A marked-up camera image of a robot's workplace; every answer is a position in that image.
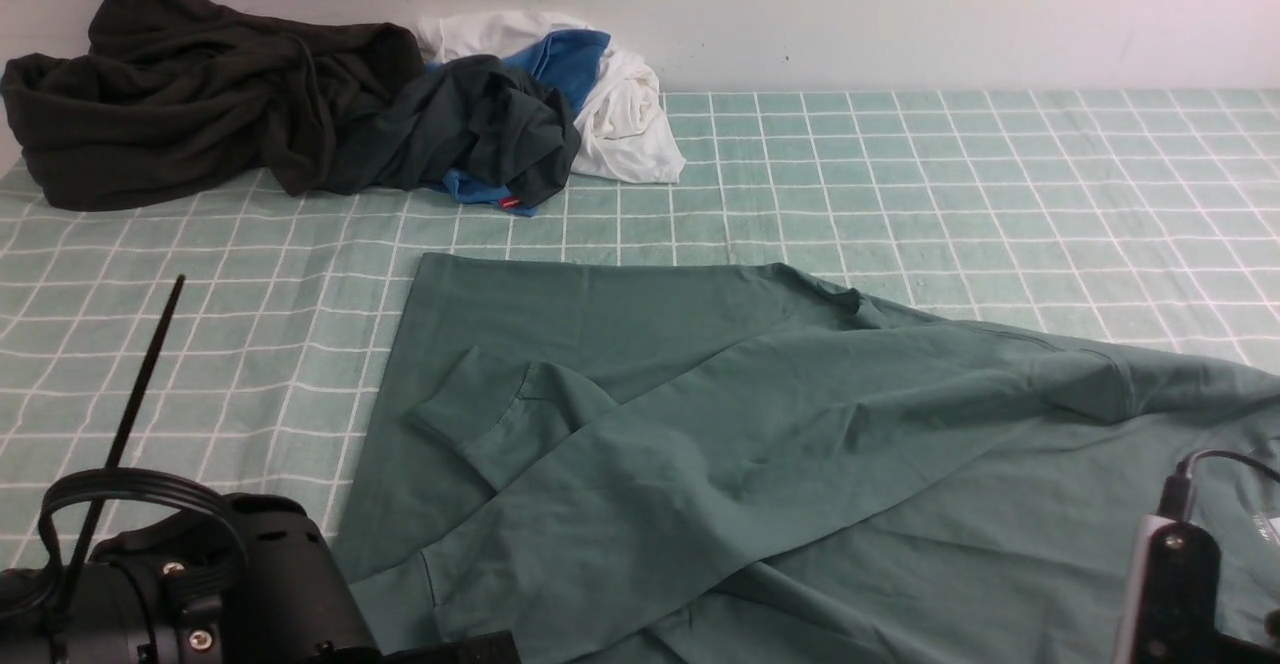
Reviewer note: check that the green long-sleeve top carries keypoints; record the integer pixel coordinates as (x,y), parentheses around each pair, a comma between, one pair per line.
(745,464)

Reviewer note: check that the white crumpled garment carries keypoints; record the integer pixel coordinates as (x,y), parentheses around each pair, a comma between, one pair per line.
(625,133)

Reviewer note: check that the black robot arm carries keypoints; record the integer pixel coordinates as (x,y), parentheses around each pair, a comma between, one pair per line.
(235,578)

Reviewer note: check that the dark brown crumpled garment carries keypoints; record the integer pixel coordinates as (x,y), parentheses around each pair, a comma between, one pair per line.
(176,97)

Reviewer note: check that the green checkered table cloth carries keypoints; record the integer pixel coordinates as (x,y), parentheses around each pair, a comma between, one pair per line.
(1140,216)

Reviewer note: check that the dark green crumpled garment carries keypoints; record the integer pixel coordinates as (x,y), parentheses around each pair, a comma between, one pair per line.
(477,116)

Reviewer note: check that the blue crumpled garment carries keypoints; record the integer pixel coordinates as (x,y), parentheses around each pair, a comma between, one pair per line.
(567,60)

